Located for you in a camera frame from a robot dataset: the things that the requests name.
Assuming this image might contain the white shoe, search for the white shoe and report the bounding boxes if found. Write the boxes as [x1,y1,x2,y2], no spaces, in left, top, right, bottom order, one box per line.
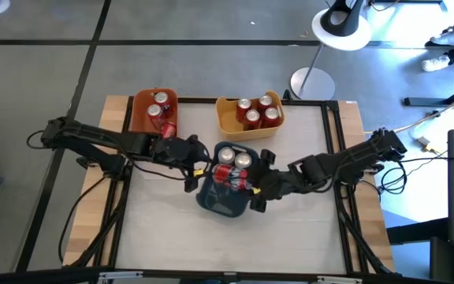
[421,54,452,73]
[425,30,454,48]

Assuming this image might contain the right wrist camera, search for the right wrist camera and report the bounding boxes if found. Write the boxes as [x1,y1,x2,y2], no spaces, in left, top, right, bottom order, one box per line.
[249,195,270,214]

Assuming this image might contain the black curved stand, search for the black curved stand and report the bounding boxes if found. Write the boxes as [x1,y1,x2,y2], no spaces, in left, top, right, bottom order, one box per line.
[320,0,365,37]

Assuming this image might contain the black laptop keyboard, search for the black laptop keyboard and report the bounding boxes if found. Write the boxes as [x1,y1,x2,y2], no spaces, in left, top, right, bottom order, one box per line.
[429,235,454,284]

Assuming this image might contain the long black power cable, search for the long black power cable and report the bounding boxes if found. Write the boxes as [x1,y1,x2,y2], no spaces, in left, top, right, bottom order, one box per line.
[57,173,110,264]

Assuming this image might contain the silver bracket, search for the silver bracket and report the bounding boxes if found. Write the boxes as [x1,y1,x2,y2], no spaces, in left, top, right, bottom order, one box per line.
[98,271,144,284]
[316,275,364,284]

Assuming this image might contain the black desk foot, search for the black desk foot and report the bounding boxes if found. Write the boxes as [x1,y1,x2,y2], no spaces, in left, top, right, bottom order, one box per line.
[403,77,454,108]

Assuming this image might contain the blue plastic bin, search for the blue plastic bin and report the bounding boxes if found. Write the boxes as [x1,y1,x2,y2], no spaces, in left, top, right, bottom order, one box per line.
[195,140,266,219]

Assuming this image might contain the black crossbar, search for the black crossbar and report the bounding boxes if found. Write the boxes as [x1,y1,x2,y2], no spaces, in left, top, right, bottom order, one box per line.
[0,267,454,284]

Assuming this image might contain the thin black cable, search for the thin black cable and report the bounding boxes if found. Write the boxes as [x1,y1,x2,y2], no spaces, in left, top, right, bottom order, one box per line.
[398,155,454,163]

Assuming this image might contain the black looped cables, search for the black looped cables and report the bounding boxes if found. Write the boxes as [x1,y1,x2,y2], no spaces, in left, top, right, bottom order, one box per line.
[379,157,409,195]

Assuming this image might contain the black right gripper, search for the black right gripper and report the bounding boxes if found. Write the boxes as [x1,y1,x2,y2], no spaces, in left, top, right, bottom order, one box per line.
[247,149,291,198]

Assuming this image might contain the yellow plastic bin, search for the yellow plastic bin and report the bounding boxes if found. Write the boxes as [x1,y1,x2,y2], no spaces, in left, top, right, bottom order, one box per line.
[214,90,286,143]

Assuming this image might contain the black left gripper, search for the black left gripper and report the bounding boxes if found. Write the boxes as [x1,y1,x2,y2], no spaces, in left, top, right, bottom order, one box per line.
[151,133,217,177]

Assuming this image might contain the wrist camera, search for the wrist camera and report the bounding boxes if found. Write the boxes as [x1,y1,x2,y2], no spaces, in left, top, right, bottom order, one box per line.
[183,171,205,194]
[249,195,270,214]

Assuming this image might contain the orange plastic bin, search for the orange plastic bin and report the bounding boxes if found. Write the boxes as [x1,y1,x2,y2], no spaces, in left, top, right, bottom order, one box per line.
[129,87,180,138]

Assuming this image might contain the grey and yellow connector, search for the grey and yellow connector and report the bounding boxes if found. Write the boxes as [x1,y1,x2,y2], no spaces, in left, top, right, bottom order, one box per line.
[418,136,441,155]

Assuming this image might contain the black aluminium table frame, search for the black aluminium table frame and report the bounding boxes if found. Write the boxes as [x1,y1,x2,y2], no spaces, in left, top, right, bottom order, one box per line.
[63,96,397,277]

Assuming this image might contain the black floor bar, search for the black floor bar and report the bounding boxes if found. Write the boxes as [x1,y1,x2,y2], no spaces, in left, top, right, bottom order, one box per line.
[386,216,451,246]

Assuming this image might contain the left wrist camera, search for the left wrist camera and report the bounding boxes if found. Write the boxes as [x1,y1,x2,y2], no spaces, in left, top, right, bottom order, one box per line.
[183,171,205,194]

